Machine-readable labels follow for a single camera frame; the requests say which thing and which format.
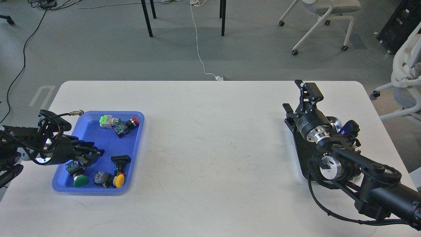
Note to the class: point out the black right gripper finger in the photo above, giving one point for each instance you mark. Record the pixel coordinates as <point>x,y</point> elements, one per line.
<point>310,95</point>
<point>292,117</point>

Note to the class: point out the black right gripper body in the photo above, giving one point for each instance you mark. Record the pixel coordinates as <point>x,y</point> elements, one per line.
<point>313,126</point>

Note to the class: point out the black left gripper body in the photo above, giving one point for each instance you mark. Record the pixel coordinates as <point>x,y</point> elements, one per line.
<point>65,148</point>

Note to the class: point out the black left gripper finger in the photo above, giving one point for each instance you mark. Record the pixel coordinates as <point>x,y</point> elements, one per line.
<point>89,157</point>
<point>83,146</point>

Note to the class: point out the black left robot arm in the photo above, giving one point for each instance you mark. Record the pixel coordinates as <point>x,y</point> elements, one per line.
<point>46,145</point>

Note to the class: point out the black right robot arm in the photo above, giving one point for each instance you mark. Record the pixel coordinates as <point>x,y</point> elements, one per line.
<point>328,154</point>

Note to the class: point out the silver metal tray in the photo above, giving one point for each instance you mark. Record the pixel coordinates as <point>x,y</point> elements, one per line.
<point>306,150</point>

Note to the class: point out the blue plastic tray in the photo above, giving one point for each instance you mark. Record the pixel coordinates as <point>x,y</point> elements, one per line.
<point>87,128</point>

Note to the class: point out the black square push button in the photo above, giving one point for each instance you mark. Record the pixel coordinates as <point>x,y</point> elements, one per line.
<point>120,162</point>

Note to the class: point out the white office chair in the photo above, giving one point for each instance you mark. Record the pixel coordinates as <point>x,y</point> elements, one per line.
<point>328,10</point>

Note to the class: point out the white chair at right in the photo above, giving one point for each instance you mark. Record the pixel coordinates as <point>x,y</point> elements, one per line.
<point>406,75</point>

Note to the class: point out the black equipment case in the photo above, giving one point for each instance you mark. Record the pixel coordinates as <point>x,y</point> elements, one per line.
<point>400,25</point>

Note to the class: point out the black table leg right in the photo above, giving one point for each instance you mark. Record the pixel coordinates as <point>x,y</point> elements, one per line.
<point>222,15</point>

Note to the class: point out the black table leg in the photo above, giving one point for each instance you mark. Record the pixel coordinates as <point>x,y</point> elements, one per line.
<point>146,15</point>
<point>222,15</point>

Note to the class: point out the black table leg left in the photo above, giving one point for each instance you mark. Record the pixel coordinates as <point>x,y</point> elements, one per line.
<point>146,15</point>

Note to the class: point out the green push button switch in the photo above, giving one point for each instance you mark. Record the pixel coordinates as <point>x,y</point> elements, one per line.
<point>76,171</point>

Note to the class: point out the yellow push button switch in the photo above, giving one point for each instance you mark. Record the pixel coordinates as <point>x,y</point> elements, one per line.
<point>105,179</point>

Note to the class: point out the green white selector switch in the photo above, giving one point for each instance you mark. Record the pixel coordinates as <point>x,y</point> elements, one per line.
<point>108,121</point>

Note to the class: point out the red push button switch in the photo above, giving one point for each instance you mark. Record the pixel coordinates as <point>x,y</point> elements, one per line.
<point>122,128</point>

